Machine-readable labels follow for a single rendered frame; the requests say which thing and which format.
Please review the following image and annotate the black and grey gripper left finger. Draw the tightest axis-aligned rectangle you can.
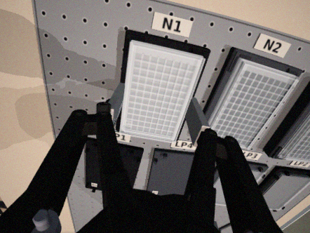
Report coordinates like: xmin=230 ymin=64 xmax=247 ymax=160
xmin=0 ymin=83 xmax=146 ymax=233

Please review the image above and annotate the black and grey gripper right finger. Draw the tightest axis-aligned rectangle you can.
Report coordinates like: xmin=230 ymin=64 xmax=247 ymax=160
xmin=182 ymin=97 xmax=283 ymax=233

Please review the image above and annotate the grey perforated base plate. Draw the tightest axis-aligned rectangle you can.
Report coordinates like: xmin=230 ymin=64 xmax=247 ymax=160
xmin=32 ymin=0 xmax=310 ymax=233

